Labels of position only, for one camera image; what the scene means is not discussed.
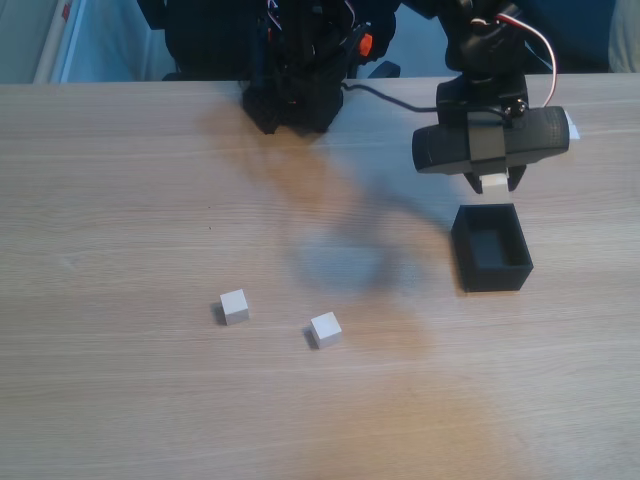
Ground black open box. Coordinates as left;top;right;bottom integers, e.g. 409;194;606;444
450;202;535;294

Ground beige cloth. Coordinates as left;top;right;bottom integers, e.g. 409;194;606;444
608;0;640;74

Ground white panel with red mark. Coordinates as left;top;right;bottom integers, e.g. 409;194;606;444
33;0;89;84

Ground black oval camera box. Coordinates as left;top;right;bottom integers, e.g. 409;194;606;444
411;105;573;177

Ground white and red servo wire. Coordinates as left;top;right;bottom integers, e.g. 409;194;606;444
469;13;560;109

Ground black camera cable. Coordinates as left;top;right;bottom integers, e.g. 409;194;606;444
341;83;442;114

